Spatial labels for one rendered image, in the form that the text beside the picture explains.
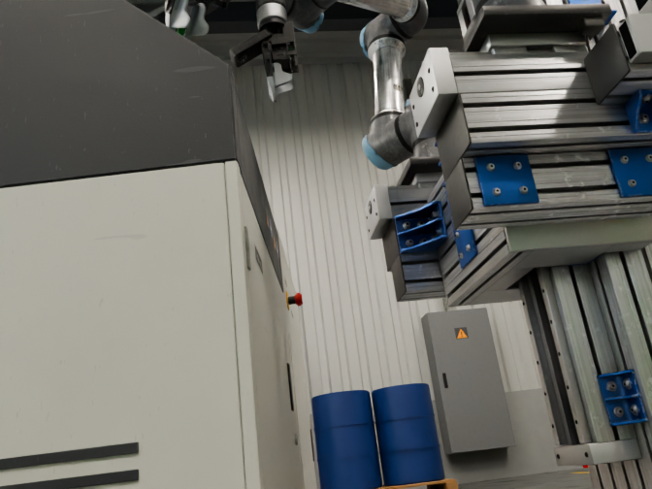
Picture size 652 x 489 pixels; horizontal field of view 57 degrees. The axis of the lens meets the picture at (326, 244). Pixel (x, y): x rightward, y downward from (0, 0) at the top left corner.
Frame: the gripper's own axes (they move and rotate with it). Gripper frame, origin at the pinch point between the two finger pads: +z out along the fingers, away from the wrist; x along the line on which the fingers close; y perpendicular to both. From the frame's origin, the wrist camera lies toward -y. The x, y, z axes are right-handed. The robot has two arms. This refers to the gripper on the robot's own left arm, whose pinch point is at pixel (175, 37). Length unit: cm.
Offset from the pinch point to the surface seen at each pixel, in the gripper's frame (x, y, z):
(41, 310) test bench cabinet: -38, 38, 36
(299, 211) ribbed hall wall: 583, -361, 175
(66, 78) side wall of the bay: -29.2, 15.3, 10.3
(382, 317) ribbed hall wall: 610, -195, 250
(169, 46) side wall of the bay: -19.7, 23.2, 0.5
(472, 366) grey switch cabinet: 635, -69, 249
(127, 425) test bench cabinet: -35, 55, 42
